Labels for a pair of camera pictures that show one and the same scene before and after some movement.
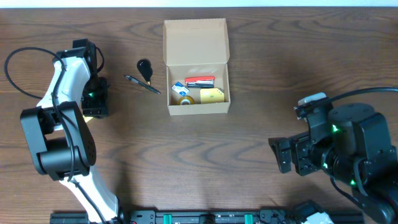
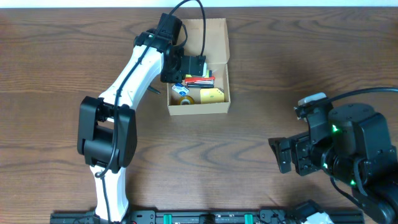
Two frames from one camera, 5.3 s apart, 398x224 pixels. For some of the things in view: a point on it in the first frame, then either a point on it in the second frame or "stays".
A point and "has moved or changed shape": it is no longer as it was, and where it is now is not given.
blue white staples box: x=180 y=88 stays
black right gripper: x=300 y=156 stays
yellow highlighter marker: x=87 y=118 has moved or changed shape
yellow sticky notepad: x=211 y=94 stays
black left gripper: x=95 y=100 -> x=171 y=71
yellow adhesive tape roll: x=186 y=98 stays
